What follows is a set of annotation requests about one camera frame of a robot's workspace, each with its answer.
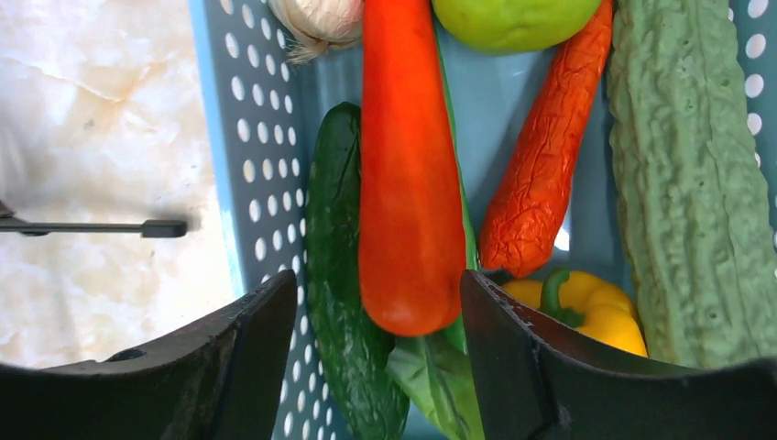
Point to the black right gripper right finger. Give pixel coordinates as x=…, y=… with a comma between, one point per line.
x=536, y=378

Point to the pale green bitter gourd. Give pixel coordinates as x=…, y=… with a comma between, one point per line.
x=693, y=205

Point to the dark green cucumber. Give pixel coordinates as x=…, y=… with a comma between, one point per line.
x=353, y=350

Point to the smooth orange carrot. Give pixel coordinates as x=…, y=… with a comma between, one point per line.
x=411, y=249

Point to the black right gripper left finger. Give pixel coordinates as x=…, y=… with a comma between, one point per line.
x=218, y=377

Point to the light blue perforated plastic basket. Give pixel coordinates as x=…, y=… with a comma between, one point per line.
x=263, y=117

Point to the wrinkled orange-red chili pepper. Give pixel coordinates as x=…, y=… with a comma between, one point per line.
x=528, y=208

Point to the yellow bell pepper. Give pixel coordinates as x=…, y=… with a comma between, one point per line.
x=594, y=307

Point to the green leafy vegetable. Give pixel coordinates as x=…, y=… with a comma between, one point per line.
x=434, y=371

